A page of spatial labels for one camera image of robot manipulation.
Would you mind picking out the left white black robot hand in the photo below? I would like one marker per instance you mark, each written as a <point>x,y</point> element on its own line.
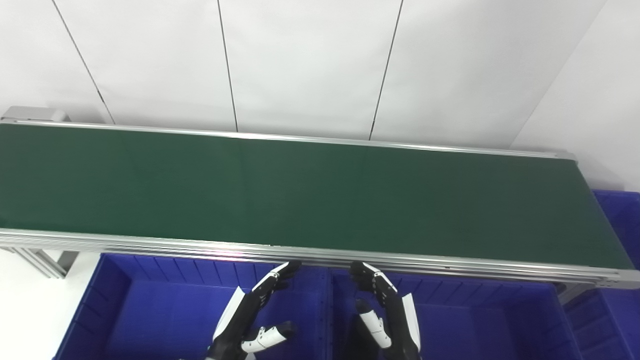
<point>240,315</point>

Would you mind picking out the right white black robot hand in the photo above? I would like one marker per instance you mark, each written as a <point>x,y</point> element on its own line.
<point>397,325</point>

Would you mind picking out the blue plastic bin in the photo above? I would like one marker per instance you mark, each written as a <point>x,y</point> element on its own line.
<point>615,320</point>
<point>485,325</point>
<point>160,315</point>

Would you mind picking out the aluminium conveyor leg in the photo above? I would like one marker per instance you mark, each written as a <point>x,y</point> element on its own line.
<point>40,262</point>
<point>572,292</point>

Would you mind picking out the grey conveyor motor housing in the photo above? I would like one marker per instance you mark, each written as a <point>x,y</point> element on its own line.
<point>35,114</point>

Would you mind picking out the green conveyor belt aluminium frame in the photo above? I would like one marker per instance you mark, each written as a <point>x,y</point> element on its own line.
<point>300,195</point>

